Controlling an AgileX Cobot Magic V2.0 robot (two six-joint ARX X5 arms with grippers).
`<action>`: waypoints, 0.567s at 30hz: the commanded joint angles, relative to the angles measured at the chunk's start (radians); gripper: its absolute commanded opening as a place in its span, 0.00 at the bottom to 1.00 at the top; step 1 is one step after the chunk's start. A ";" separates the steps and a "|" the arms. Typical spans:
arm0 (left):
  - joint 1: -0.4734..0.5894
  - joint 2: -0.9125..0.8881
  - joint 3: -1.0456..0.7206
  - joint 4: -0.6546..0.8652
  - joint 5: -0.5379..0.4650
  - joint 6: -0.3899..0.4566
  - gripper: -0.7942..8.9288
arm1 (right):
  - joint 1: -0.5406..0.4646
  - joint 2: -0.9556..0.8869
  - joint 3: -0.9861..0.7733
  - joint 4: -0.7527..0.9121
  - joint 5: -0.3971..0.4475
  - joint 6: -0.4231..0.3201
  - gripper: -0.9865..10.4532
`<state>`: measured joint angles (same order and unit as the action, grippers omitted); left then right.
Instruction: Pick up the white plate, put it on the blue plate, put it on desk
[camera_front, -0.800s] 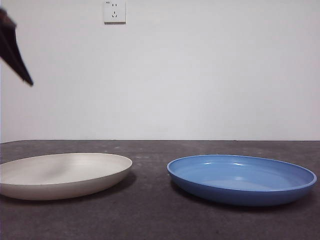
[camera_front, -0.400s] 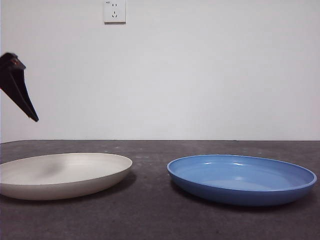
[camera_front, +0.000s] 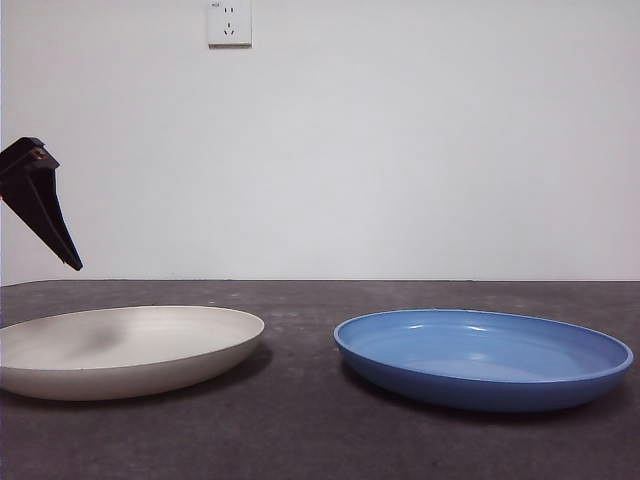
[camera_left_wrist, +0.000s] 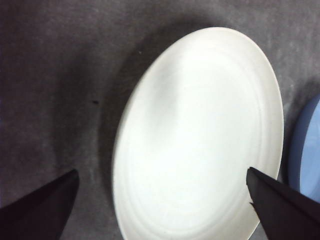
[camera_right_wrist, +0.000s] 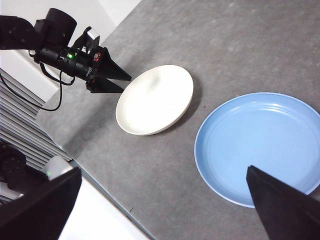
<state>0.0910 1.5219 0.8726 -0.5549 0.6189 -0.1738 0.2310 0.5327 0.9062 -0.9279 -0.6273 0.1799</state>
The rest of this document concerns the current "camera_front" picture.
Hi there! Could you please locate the blue round plate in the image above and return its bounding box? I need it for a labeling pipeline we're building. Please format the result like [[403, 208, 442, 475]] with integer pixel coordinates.
[[333, 308, 635, 413]]

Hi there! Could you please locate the white round plate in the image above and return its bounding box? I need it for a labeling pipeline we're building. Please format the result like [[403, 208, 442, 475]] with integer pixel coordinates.
[[0, 305, 266, 402]]

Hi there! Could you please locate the white wall power socket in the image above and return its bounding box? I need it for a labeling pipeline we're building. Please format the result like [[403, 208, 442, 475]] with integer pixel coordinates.
[[207, 0, 253, 50]]

